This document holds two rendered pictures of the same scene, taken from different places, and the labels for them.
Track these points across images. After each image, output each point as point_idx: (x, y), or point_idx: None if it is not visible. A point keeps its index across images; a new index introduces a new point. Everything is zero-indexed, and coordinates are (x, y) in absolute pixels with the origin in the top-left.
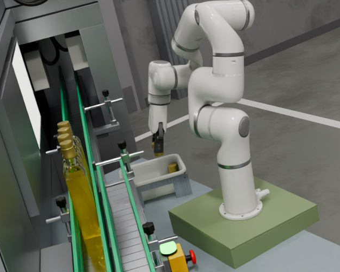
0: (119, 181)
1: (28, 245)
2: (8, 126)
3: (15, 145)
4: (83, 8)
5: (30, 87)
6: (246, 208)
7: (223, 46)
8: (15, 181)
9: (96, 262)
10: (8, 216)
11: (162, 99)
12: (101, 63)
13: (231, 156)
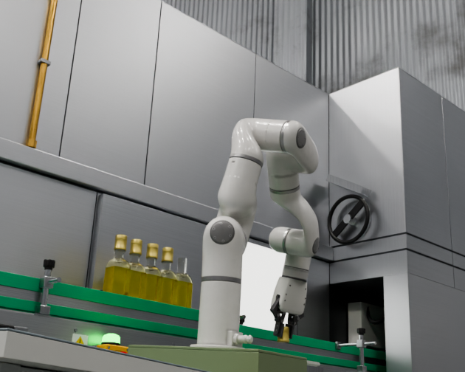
0: None
1: None
2: (100, 216)
3: (97, 234)
4: (391, 254)
5: None
6: (204, 337)
7: (232, 147)
8: (83, 261)
9: None
10: (6, 238)
11: (288, 270)
12: (396, 317)
13: (204, 265)
